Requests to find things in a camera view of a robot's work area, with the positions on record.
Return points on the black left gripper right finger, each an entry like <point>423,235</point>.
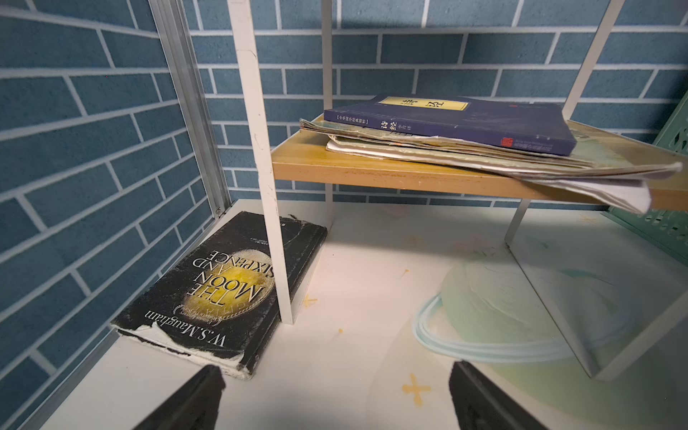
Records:
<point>481,404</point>

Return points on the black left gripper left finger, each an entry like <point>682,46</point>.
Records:
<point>195,405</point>

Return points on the black Moon and Sixpence book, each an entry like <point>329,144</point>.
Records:
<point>217,306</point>

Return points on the floral table mat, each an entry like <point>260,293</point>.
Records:
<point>401,294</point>

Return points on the green plastic file organizer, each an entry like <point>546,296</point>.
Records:
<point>665,229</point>

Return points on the worn magazine stack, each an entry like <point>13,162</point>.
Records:
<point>593,170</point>

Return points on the dark blue book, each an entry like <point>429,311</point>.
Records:
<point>538,127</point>

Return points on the white frame wooden shelf rack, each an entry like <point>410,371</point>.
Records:
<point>304,157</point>

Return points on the left aluminium corner post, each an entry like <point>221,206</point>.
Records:
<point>177,45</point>

